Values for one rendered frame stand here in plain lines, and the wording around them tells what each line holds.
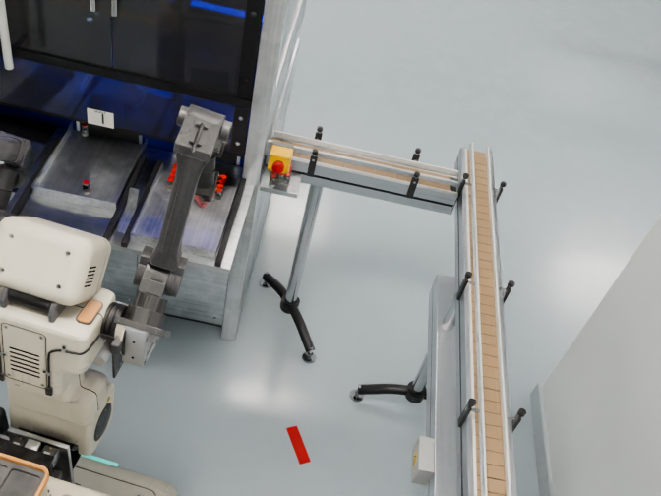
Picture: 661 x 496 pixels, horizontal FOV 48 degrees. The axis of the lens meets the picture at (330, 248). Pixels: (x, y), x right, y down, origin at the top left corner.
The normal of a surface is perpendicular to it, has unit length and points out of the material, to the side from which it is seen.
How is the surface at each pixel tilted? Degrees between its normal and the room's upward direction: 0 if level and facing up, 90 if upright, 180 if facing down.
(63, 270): 48
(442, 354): 0
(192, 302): 90
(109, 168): 0
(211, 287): 90
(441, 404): 0
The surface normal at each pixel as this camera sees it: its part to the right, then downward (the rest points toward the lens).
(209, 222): 0.18, -0.69
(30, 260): -0.04, 0.04
